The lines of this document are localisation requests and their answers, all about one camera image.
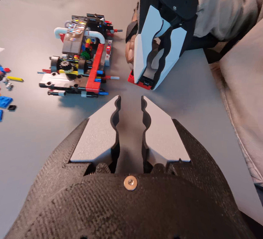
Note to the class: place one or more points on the pile of mixed coloured pieces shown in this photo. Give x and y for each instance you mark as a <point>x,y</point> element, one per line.
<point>6,101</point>

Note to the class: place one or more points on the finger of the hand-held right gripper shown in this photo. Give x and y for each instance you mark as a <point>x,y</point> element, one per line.
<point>143,43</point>
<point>174,47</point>

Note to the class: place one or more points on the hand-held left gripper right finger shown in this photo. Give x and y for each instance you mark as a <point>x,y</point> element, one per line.
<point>166,140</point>

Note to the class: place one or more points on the person's right hand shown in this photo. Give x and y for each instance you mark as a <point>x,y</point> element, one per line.
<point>130,54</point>

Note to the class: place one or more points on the red angled lego beam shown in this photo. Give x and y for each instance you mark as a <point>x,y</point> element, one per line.
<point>132,79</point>

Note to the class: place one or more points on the lego car model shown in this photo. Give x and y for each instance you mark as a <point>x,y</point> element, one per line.
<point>82,58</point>

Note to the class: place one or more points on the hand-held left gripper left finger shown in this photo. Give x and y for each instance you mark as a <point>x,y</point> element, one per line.
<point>94,140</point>

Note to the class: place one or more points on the person's right forearm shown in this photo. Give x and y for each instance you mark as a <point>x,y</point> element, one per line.
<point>226,6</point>

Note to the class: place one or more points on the black lego connector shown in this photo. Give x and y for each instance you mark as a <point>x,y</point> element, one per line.
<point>147,81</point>

